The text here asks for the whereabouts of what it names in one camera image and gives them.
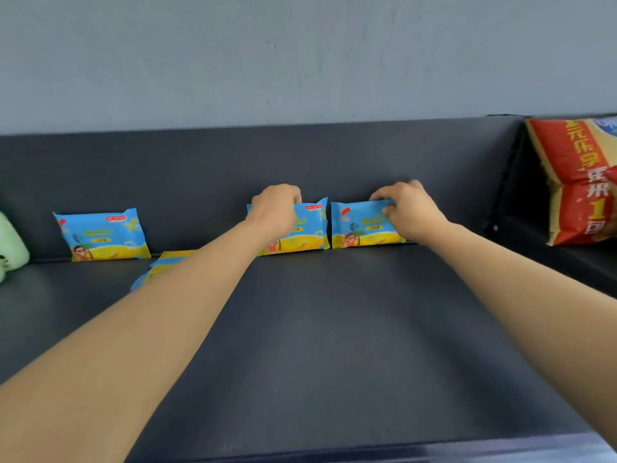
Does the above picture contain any red yellow snack bag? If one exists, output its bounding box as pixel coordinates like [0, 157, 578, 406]
[525, 116, 617, 248]

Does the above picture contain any person's left forearm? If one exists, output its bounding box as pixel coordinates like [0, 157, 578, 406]
[0, 219, 273, 463]

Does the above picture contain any blue yellow wet wipes pack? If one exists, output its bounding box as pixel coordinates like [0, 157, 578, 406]
[246, 197, 331, 257]
[53, 208, 152, 262]
[330, 199, 407, 250]
[130, 249, 199, 293]

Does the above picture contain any person's right forearm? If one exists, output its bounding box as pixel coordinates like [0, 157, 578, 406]
[419, 221, 617, 451]

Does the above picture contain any person's left hand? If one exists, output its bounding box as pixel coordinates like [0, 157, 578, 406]
[243, 183, 303, 248]

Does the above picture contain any person's right hand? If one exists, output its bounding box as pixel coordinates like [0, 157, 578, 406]
[368, 179, 452, 244]

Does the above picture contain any dark grey store shelf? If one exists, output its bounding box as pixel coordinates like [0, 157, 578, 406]
[0, 113, 617, 463]

